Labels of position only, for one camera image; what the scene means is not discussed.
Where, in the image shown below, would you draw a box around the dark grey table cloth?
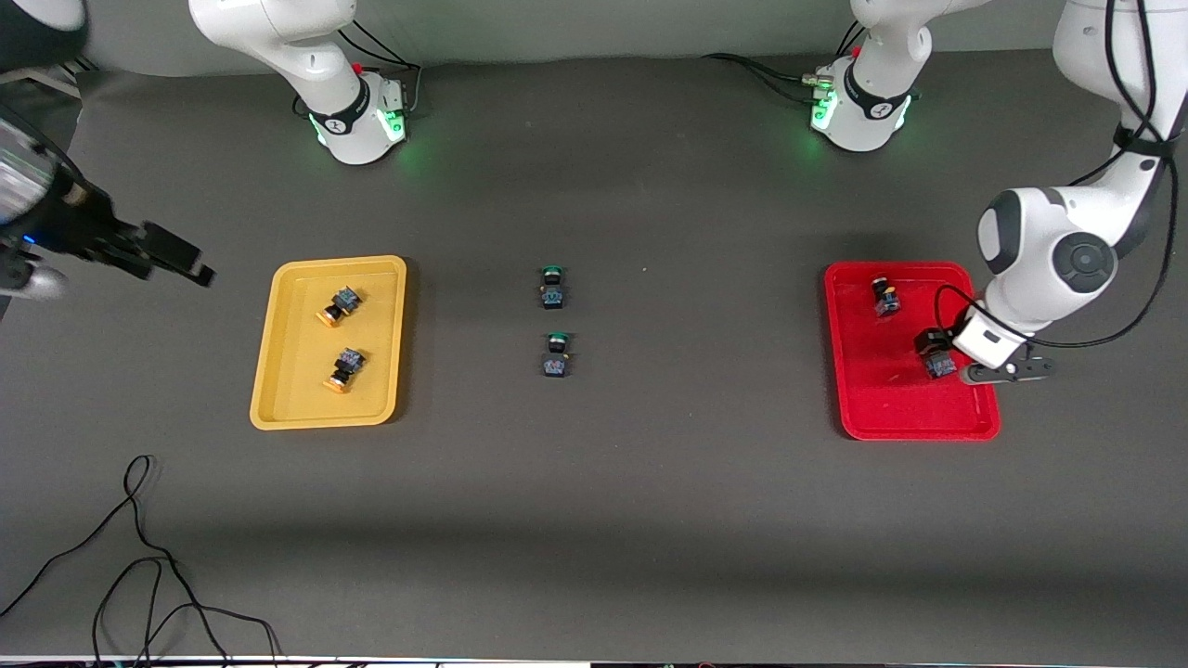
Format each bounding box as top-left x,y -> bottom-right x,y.
0,32 -> 1188,664

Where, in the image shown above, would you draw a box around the yellow plastic tray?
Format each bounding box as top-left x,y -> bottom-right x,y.
249,255 -> 408,431

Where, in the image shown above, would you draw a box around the black left arm base cables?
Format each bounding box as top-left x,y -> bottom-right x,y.
702,20 -> 871,105

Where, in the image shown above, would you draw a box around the black right arm base cables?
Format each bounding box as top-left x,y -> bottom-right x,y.
339,14 -> 424,117

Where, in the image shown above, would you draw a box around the red plastic tray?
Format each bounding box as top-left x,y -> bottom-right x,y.
824,262 -> 1002,443

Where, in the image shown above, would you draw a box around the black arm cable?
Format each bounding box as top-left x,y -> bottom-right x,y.
933,0 -> 1182,351
0,100 -> 86,188

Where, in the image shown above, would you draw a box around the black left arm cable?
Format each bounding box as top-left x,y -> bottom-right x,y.
933,0 -> 1182,351

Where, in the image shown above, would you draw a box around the thin black loose cable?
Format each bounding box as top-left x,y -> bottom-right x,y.
0,454 -> 282,668

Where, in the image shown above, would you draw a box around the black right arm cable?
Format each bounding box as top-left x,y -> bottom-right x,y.
0,100 -> 86,188

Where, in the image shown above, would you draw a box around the grey metal frame bar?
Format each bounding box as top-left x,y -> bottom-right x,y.
19,63 -> 89,101

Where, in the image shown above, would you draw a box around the black arm base cables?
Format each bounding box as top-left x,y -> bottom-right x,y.
702,20 -> 871,105
339,14 -> 424,117

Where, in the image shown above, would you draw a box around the orange push button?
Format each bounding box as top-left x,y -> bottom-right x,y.
323,348 -> 368,394
316,286 -> 363,328

